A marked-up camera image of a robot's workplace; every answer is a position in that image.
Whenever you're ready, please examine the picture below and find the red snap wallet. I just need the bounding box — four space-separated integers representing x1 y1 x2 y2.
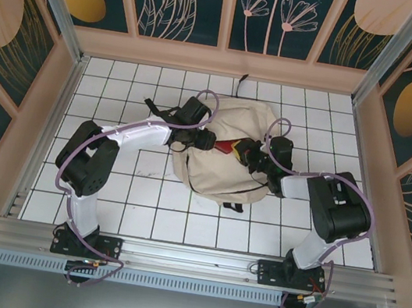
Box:
212 136 236 156

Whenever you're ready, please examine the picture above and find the beige canvas backpack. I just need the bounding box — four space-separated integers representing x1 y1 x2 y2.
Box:
128 57 289 217

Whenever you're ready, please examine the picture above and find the small green circuit board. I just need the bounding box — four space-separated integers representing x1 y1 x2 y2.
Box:
297 292 327 308

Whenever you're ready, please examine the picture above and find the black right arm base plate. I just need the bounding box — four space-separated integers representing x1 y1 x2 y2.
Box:
254 257 330 297

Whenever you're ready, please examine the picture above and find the aluminium mounting rail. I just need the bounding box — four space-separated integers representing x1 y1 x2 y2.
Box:
0 209 406 308

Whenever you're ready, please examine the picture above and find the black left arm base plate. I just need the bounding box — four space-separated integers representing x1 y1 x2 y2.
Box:
49 226 125 265

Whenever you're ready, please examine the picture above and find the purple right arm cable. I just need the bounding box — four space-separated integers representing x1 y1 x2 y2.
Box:
234 115 392 308

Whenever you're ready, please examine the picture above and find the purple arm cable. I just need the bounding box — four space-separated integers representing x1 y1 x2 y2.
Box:
38 66 225 306
234 115 392 308

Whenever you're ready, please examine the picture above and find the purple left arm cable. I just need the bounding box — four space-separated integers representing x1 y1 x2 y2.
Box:
38 66 225 306

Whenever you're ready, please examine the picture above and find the slotted grey cable duct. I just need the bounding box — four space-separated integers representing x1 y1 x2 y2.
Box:
0 248 288 308

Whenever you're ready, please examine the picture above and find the aluminium right corner post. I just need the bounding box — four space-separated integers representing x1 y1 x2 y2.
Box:
350 0 412 114

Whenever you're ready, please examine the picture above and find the aluminium side rail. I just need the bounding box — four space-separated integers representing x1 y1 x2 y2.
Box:
3 47 91 226

